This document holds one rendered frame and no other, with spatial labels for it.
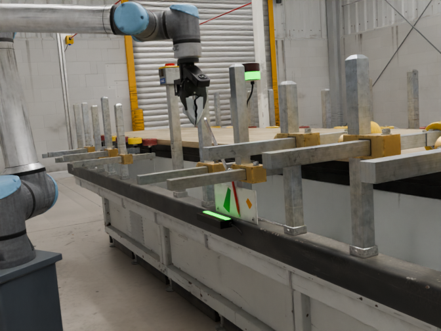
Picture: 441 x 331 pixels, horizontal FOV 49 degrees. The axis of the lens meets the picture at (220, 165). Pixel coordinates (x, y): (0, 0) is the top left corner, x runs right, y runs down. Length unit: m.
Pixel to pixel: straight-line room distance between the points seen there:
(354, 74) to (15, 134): 1.18
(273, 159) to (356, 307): 0.48
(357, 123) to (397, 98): 9.55
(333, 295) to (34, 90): 8.10
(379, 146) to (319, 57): 10.68
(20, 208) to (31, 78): 7.40
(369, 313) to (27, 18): 1.26
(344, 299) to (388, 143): 0.42
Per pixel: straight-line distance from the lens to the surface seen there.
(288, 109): 1.26
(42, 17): 1.61
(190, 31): 1.58
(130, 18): 1.48
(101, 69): 9.28
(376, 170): 0.70
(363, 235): 1.11
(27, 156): 1.82
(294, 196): 1.29
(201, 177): 1.38
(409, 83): 2.41
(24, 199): 1.72
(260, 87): 3.11
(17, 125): 1.82
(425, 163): 0.77
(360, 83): 1.08
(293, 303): 1.80
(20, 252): 1.69
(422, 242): 1.30
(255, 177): 1.43
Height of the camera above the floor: 1.05
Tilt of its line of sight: 7 degrees down
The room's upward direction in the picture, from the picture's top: 4 degrees counter-clockwise
